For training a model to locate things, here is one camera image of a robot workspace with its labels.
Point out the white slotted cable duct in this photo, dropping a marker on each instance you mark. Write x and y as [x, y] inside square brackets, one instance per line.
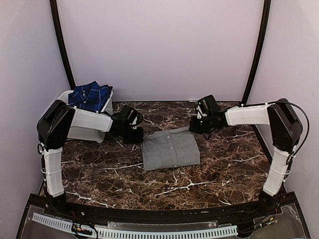
[105, 233]

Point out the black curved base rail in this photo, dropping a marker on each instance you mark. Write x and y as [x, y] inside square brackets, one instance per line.
[235, 214]

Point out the right black frame post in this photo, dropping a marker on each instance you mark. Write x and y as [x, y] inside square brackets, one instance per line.
[258, 51]

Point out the white plastic bin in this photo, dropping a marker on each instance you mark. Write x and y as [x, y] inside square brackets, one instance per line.
[91, 126]

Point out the black frame post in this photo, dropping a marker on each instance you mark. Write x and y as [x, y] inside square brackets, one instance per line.
[61, 43]
[258, 51]

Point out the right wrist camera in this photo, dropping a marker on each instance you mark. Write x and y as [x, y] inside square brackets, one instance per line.
[207, 106]

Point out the left black frame post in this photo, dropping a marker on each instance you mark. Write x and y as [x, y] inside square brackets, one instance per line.
[61, 43]

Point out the blue plaid shirt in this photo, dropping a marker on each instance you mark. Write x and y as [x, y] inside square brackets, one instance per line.
[91, 97]

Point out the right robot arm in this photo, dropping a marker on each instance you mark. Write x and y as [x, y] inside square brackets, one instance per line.
[289, 127]

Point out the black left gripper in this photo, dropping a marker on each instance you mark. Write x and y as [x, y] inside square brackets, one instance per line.
[138, 138]

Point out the grey long sleeve shirt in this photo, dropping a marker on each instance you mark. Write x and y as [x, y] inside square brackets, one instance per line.
[170, 149]

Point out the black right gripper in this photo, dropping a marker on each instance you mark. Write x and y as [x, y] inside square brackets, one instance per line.
[194, 127]

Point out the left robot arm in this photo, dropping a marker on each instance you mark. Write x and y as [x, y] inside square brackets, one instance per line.
[62, 121]

